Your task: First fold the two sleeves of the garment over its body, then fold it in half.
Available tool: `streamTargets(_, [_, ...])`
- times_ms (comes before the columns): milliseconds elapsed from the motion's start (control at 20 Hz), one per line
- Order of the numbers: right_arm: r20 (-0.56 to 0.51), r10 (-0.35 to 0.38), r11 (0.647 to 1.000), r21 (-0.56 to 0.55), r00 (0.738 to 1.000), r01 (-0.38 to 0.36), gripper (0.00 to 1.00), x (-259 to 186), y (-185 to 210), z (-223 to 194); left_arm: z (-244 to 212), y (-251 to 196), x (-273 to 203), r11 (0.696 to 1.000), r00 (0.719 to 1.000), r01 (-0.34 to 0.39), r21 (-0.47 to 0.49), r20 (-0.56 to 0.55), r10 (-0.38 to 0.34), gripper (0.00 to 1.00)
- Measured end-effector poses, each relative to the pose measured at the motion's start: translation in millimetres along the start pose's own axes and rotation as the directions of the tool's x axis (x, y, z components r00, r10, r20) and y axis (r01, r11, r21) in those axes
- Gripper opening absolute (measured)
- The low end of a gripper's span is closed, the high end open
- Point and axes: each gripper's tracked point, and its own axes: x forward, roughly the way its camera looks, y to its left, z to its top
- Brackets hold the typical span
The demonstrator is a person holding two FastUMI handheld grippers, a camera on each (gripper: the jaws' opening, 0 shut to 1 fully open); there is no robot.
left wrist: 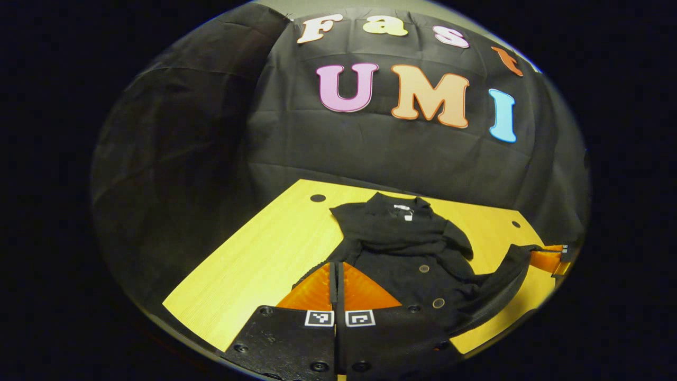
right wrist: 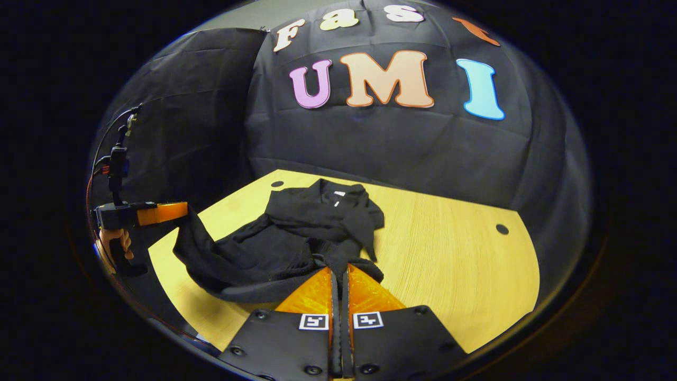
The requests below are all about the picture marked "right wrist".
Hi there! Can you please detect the black button shirt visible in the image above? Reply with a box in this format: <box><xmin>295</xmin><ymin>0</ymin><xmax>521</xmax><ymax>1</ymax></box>
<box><xmin>173</xmin><ymin>178</ymin><xmax>386</xmax><ymax>303</ymax></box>

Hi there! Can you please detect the black backdrop cloth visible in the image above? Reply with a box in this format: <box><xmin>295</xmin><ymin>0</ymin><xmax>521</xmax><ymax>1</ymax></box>
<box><xmin>85</xmin><ymin>0</ymin><xmax>594</xmax><ymax>339</ymax></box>

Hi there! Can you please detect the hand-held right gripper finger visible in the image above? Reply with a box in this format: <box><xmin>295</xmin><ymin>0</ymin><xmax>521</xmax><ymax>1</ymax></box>
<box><xmin>341</xmin><ymin>264</ymin><xmax>469</xmax><ymax>381</ymax></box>
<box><xmin>217</xmin><ymin>266</ymin><xmax>342</xmax><ymax>381</ymax></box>

